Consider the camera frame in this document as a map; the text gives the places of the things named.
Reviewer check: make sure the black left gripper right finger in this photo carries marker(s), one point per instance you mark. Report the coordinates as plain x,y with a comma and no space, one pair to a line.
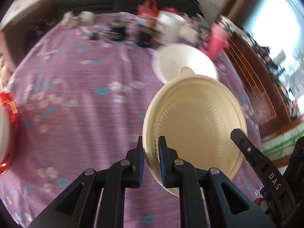
207,198

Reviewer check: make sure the black sofa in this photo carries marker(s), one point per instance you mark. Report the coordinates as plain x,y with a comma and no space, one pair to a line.
190,7

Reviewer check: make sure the white work gloves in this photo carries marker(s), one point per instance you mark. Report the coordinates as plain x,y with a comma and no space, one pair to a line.
71,20

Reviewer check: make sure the red plastic bag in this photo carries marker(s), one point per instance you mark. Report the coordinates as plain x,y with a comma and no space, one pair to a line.
150,9

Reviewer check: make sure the purple floral tablecloth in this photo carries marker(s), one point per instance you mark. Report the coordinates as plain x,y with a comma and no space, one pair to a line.
81,100

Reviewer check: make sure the white plastic jar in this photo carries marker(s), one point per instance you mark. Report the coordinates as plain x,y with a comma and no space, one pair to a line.
168,26

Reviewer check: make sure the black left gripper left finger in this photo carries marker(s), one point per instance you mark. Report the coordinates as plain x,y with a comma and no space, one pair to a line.
96,198

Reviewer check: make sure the black round device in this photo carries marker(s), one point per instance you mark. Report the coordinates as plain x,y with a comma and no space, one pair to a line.
117,30

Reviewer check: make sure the large red glass plate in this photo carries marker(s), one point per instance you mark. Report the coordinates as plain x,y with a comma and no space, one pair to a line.
8,102

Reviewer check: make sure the large white foam bowl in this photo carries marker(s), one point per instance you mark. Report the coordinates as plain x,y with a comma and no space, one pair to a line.
5,127

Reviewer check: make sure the beige plastic bowl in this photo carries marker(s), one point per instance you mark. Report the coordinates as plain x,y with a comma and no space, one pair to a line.
196,114

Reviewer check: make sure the dark jar with cork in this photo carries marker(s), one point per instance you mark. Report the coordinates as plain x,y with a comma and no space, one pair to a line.
145,35

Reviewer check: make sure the pink water bottle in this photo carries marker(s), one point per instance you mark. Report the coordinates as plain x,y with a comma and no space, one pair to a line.
221,31

